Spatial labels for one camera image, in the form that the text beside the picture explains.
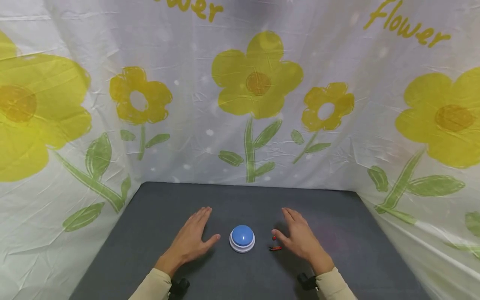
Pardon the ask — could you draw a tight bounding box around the black wrist band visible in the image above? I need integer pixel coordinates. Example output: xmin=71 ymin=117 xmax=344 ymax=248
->
xmin=168 ymin=278 xmax=190 ymax=300
xmin=297 ymin=272 xmax=319 ymax=291

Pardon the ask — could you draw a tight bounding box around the person's left hand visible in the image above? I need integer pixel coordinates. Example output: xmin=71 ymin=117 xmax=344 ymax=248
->
xmin=154 ymin=207 xmax=221 ymax=278

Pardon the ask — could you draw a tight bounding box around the person's right hand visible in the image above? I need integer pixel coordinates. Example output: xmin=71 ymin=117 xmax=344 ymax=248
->
xmin=271 ymin=207 xmax=335 ymax=276

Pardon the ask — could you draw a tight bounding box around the person's right forearm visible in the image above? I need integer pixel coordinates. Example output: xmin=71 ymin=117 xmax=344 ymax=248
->
xmin=315 ymin=267 xmax=358 ymax=300

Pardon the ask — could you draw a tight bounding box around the blue and white push button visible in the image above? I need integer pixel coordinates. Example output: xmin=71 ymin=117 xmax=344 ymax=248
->
xmin=229 ymin=225 xmax=256 ymax=253

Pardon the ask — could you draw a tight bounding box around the person's left forearm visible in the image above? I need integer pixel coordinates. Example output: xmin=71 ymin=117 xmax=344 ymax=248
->
xmin=129 ymin=268 xmax=173 ymax=300

